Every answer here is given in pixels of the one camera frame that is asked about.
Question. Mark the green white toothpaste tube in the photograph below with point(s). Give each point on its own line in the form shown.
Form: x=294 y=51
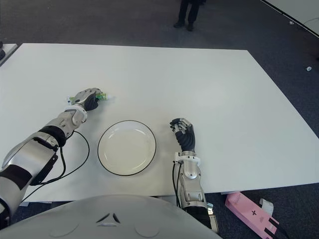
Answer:
x=106 y=96

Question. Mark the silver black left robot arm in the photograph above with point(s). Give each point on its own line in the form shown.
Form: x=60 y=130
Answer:
x=32 y=152

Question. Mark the person in dark trousers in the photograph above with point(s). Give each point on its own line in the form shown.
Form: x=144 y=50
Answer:
x=187 y=12

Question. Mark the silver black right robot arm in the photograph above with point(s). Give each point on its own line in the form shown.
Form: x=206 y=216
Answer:
x=190 y=181

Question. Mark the white plate with black rim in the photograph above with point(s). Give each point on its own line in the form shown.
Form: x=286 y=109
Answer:
x=127 y=149

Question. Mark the pink cardboard box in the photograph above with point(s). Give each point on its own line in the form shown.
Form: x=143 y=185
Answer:
x=246 y=209

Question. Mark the white side table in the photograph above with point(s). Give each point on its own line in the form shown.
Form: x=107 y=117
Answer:
x=10 y=48

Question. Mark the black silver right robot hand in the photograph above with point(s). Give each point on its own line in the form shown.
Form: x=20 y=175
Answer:
x=185 y=137

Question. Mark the white background table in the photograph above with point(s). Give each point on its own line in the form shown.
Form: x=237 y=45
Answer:
x=299 y=12

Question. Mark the white tape roll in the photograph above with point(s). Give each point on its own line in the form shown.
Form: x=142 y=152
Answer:
x=266 y=206

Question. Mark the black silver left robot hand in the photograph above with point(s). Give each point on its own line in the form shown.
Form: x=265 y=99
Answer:
x=87 y=98

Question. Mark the grey robot torso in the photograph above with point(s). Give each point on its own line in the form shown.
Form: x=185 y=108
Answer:
x=112 y=219

